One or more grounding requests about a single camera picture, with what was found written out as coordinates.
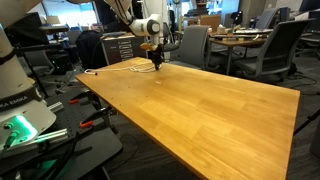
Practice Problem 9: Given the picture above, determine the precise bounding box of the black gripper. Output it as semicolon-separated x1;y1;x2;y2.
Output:
151;43;165;71

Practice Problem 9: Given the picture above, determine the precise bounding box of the white rope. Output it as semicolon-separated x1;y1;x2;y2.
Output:
84;63;164;76

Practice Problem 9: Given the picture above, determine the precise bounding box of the black mesh office chair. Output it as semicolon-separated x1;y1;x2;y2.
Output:
161;22;179;63

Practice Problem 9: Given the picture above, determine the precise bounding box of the grey drawer tool cabinet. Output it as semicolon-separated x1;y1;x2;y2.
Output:
100;31;148;66

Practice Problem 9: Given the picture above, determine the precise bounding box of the grey office chair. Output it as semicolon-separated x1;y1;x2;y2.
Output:
233;18;316;81
254;8;279;31
168;25;212;71

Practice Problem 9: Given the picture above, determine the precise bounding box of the brown cardboard box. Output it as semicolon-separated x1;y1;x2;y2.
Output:
199;14;223;33

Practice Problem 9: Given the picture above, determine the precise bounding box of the black draped cloth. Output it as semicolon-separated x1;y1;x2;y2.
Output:
75;29;108;73

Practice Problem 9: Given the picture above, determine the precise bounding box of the wooden office desk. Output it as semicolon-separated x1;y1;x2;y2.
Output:
208;28;314;76

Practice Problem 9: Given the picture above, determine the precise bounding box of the black computer tower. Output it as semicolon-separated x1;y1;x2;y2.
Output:
49;53;73;76

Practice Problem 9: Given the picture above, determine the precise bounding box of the black box on stand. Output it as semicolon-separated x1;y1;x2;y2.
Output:
6;12;43;44

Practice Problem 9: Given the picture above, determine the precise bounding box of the person in white shirt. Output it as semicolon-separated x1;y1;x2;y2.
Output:
294;9;320;22

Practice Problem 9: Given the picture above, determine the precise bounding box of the black tripod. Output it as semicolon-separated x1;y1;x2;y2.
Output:
293;108;320;136

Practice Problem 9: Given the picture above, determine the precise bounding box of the black floor cable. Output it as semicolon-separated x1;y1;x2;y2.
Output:
109;133;139;171

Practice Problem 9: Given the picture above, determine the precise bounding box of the orange handled black clamp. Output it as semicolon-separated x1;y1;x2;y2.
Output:
79;106;118;129
68;89;93;105

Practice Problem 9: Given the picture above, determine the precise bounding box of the aluminium extrusion rail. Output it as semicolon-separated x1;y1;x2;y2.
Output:
33;128;69;144
47;101;65;114

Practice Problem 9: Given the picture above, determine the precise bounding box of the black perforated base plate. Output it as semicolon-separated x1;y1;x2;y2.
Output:
0;88;124;180

